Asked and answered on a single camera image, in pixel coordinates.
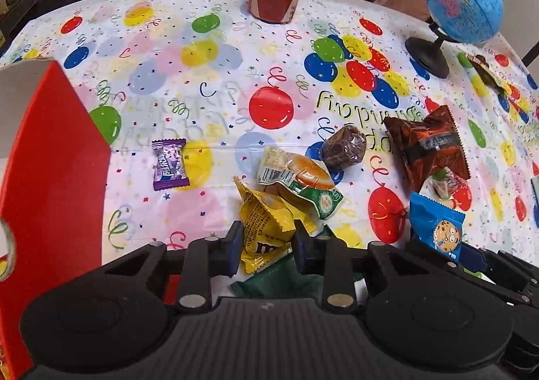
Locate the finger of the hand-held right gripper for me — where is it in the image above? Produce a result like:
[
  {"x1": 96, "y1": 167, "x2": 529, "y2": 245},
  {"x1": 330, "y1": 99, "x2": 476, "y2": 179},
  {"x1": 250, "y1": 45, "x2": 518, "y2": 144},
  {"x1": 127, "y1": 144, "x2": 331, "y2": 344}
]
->
[{"x1": 406, "y1": 239, "x2": 539, "y2": 308}]

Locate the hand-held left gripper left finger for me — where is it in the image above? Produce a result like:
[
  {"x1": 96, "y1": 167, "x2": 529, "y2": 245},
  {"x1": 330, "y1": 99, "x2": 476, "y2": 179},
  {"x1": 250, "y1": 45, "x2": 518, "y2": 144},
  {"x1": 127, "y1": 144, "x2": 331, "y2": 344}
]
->
[{"x1": 101, "y1": 221, "x2": 245, "y2": 313}]

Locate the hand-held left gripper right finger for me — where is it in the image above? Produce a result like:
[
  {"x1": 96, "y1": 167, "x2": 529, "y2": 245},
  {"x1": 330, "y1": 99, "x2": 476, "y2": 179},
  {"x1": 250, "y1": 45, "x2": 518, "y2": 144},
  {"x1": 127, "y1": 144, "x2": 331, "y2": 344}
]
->
[{"x1": 292, "y1": 223, "x2": 424, "y2": 313}]

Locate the yellow candy packet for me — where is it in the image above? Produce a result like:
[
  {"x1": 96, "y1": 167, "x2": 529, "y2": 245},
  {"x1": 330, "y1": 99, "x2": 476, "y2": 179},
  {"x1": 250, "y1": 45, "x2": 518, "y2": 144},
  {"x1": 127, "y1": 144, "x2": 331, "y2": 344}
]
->
[{"x1": 233, "y1": 175, "x2": 318, "y2": 275}]

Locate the blue cookie packet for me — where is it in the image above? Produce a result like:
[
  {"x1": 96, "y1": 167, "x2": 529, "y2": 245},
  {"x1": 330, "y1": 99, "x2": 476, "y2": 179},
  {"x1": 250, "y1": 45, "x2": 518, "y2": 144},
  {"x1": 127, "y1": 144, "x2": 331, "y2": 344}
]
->
[{"x1": 408, "y1": 192, "x2": 466, "y2": 260}]

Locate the purple candy packet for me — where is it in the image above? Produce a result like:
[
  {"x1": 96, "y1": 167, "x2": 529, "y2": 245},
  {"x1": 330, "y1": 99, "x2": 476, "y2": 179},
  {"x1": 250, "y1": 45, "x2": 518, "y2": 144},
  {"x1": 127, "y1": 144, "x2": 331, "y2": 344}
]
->
[{"x1": 151, "y1": 138, "x2": 191, "y2": 192}]

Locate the brown foil snack packet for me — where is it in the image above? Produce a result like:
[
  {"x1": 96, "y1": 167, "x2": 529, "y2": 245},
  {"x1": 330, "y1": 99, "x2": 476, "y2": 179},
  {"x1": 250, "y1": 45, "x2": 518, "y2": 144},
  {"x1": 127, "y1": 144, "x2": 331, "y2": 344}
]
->
[{"x1": 383, "y1": 105, "x2": 471, "y2": 194}]

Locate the red cardboard box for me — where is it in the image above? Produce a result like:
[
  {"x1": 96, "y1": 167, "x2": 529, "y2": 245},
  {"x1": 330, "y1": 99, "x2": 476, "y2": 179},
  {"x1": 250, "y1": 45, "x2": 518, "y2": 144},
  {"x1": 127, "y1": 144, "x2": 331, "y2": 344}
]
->
[{"x1": 0, "y1": 59, "x2": 112, "y2": 380}]

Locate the dark green snack packet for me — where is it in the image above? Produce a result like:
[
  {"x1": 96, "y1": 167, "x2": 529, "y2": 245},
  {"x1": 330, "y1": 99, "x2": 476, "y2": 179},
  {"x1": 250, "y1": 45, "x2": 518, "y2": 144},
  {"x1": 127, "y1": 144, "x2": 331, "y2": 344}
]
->
[{"x1": 231, "y1": 254, "x2": 367, "y2": 300}]

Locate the small clear wrapped candy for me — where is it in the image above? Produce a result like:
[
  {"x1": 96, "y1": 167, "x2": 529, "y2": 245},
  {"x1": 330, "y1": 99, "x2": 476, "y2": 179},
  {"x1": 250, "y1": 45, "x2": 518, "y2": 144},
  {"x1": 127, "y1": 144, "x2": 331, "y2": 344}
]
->
[{"x1": 432, "y1": 171, "x2": 470, "y2": 201}]

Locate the green and white snack packet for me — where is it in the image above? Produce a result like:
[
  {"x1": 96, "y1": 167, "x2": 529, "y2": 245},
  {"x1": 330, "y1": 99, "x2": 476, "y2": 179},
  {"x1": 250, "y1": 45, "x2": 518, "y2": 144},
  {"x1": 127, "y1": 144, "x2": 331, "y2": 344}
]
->
[{"x1": 258, "y1": 147, "x2": 344, "y2": 221}]

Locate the round brown wrapped cake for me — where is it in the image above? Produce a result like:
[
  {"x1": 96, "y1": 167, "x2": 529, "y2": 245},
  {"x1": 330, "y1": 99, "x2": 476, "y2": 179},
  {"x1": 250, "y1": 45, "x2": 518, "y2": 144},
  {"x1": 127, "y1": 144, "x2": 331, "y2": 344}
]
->
[{"x1": 321, "y1": 124, "x2": 367, "y2": 172}]

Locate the balloon print tablecloth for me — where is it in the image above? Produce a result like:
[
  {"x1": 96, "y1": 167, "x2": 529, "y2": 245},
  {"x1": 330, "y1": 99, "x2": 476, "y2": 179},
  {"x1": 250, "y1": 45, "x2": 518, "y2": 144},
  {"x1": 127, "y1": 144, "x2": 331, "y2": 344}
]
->
[{"x1": 0, "y1": 0, "x2": 539, "y2": 305}]

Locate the opened dark snack packet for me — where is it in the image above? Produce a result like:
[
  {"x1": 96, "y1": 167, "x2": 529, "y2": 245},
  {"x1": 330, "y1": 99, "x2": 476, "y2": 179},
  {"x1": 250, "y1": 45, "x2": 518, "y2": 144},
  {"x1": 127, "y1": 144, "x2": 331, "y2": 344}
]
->
[{"x1": 465, "y1": 53, "x2": 512, "y2": 94}]

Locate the blue desk globe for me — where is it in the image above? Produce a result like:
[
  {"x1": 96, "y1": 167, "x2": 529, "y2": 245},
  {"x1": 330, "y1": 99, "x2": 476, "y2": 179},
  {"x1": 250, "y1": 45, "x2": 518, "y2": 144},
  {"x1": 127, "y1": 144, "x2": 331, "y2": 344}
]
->
[{"x1": 404, "y1": 0, "x2": 505, "y2": 78}]

